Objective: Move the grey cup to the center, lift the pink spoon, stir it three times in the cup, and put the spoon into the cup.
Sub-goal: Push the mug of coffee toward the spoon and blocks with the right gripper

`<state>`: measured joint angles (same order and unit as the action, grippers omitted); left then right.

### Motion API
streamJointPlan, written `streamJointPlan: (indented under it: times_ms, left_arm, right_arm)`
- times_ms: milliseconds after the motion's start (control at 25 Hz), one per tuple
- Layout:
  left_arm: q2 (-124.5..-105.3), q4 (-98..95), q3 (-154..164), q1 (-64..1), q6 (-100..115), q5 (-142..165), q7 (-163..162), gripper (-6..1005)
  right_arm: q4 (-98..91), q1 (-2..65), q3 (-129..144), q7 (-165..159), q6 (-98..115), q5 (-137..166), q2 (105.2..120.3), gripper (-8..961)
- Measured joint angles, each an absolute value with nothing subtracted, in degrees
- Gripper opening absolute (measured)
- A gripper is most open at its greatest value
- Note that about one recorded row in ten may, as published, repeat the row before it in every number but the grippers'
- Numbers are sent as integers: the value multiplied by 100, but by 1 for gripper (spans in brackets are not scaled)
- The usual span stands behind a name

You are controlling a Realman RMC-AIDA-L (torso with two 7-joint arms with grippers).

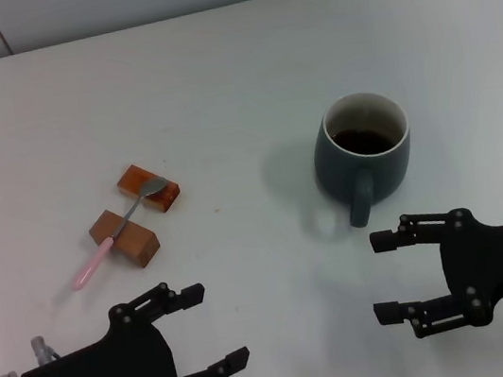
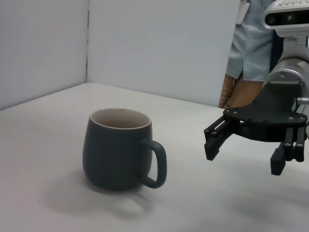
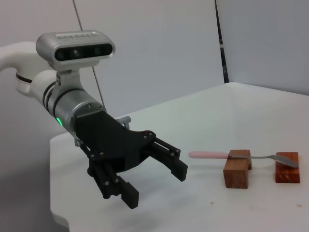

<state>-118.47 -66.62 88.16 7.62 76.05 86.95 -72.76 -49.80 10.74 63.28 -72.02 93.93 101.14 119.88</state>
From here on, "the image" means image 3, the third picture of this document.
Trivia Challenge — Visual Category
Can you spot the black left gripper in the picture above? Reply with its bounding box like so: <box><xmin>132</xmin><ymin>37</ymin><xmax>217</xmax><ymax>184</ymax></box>
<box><xmin>71</xmin><ymin>110</ymin><xmax>157</xmax><ymax>210</ymax></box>

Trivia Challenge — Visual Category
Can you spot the thin grey cable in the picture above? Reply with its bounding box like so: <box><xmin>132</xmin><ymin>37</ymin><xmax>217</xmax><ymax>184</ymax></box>
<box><xmin>71</xmin><ymin>0</ymin><xmax>106</xmax><ymax>111</ymax></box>

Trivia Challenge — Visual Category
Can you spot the flat reddish wooden block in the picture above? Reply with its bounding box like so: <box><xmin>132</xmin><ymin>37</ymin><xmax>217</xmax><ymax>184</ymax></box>
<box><xmin>275</xmin><ymin>151</ymin><xmax>301</xmax><ymax>184</ymax></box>

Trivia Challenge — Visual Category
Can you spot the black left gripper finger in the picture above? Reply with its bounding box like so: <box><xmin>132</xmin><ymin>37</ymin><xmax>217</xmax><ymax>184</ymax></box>
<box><xmin>142</xmin><ymin>138</ymin><xmax>189</xmax><ymax>182</ymax></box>

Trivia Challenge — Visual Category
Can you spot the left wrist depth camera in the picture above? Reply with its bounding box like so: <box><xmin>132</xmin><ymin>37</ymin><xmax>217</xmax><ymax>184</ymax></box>
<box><xmin>35</xmin><ymin>29</ymin><xmax>116</xmax><ymax>71</ymax></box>

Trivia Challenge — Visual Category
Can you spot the notched wooden block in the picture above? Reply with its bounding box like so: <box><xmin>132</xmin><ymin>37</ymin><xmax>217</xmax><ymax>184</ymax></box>
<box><xmin>223</xmin><ymin>149</ymin><xmax>253</xmax><ymax>189</ymax></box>

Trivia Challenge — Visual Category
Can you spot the pink handled metal spoon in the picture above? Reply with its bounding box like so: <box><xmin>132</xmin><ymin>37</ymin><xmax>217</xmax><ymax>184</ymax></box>
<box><xmin>188</xmin><ymin>151</ymin><xmax>299</xmax><ymax>169</ymax></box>

